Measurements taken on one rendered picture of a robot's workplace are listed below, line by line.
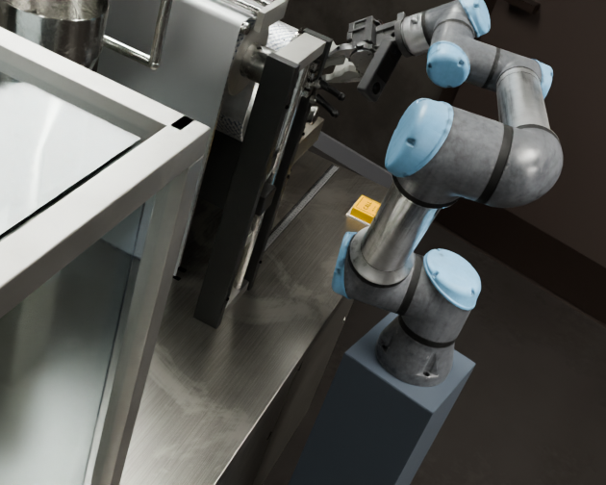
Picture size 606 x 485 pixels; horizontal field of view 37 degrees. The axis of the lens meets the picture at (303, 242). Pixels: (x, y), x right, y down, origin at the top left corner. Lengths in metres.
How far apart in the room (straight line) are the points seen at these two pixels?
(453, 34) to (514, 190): 0.46
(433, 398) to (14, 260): 1.19
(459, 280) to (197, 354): 0.48
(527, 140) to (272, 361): 0.64
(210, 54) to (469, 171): 0.50
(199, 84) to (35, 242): 0.93
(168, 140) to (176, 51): 0.77
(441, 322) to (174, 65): 0.65
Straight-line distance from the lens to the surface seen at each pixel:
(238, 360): 1.61
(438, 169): 1.24
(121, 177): 0.71
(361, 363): 1.70
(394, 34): 1.74
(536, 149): 1.27
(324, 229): 2.00
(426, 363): 1.69
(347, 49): 1.75
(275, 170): 1.56
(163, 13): 1.29
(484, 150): 1.24
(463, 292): 1.59
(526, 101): 1.46
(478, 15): 1.68
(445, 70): 1.60
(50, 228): 0.65
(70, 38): 1.12
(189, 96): 1.55
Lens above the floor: 1.99
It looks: 34 degrees down
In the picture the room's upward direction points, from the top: 20 degrees clockwise
